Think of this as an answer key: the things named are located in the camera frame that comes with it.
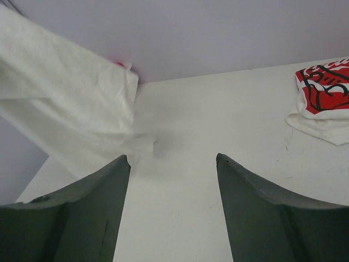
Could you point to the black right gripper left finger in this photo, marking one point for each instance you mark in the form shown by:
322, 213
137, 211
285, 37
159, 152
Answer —
79, 222

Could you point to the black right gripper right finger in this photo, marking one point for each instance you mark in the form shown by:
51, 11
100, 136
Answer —
266, 222

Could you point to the plain white t-shirt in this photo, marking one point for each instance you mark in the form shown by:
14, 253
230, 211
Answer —
75, 105

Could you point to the folded Coca-Cola print t-shirt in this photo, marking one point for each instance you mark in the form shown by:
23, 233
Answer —
321, 106

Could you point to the pink garment in basket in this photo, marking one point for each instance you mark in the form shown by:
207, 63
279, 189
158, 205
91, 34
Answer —
120, 64

